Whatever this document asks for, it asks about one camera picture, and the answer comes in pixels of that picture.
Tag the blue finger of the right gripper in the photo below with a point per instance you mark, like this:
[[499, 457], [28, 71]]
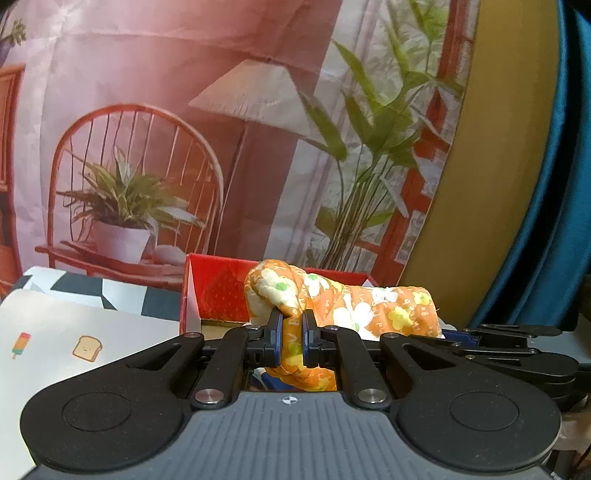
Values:
[[462, 337]]

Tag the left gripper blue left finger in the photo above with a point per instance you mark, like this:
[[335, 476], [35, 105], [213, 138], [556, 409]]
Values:
[[264, 347]]

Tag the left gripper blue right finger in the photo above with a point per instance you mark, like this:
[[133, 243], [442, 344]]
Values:
[[319, 343]]

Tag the orange floral cloth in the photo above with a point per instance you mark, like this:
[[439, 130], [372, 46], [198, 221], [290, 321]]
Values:
[[370, 311]]

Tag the red strawberry cardboard box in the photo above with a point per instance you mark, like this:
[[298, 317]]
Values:
[[213, 291]]

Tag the printed living room backdrop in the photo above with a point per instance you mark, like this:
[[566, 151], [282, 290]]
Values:
[[312, 132]]

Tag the teal blue curtain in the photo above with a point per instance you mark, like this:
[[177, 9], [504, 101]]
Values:
[[543, 271]]

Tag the cartoon print tablecloth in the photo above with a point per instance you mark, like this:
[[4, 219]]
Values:
[[55, 325]]

